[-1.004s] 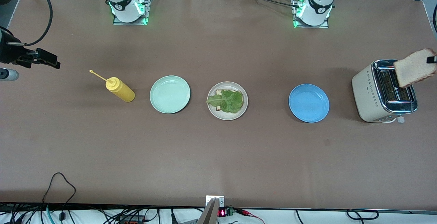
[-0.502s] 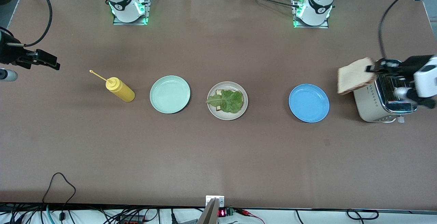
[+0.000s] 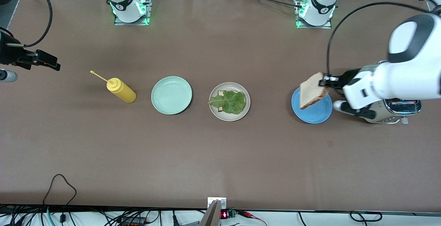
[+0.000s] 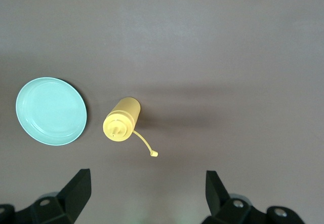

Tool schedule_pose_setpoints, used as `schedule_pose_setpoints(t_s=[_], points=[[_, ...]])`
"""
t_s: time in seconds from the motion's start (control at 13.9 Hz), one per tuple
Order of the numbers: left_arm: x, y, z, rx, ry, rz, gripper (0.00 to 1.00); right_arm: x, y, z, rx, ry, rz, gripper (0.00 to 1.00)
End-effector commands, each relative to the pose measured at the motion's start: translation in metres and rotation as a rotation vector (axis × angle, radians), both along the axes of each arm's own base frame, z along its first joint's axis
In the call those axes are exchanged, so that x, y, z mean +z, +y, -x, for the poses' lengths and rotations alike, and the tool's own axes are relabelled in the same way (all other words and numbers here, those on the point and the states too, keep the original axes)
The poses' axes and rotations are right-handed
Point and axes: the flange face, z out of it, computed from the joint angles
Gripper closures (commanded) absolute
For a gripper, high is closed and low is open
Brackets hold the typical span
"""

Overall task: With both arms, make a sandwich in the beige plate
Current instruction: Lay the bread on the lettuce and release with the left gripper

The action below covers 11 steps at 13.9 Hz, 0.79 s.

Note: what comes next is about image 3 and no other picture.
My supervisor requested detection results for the blue plate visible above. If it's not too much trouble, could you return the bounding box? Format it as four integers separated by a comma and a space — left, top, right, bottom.
291, 88, 333, 124

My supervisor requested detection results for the green lettuce leaf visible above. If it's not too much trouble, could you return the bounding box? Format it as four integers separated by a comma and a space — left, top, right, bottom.
208, 90, 246, 114

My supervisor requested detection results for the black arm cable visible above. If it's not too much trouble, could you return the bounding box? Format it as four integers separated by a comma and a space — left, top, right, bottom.
5, 0, 53, 47
326, 0, 441, 76

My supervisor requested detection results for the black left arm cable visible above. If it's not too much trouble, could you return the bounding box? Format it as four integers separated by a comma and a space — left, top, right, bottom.
326, 0, 441, 76

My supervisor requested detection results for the beige chrome two-slot toaster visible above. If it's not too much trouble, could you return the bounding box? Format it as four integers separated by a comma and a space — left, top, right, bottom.
360, 60, 422, 125

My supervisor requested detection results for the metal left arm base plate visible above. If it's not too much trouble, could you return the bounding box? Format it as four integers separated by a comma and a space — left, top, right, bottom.
295, 0, 333, 29

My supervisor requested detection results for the red clip wire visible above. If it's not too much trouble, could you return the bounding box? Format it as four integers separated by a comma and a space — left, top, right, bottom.
238, 210, 268, 226

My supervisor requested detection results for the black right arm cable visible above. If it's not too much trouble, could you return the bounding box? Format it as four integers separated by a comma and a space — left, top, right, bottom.
5, 0, 53, 47

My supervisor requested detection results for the grey metal pole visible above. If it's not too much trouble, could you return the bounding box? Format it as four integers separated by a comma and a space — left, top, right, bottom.
199, 200, 221, 226

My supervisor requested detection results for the small metal mounting bracket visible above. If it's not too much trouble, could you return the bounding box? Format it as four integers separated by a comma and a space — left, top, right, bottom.
208, 197, 227, 210

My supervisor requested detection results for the yellow squeeze bottle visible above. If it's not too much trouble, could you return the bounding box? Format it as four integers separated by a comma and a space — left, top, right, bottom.
90, 70, 137, 103

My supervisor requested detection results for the pale green plate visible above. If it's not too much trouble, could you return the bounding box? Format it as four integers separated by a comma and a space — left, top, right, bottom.
151, 76, 193, 115

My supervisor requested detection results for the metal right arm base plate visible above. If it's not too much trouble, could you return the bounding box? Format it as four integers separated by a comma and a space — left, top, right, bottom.
114, 0, 154, 26

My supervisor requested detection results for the coiled black cable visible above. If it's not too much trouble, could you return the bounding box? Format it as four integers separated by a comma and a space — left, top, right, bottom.
350, 211, 383, 222

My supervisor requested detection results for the looped black cable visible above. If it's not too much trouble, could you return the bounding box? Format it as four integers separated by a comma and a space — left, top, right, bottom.
43, 174, 77, 224

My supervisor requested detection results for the white bread slice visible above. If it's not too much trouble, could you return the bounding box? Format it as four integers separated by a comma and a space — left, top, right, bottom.
299, 72, 332, 110
217, 90, 247, 112

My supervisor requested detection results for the beige plate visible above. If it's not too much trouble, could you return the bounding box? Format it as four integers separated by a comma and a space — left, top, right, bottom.
209, 82, 251, 122

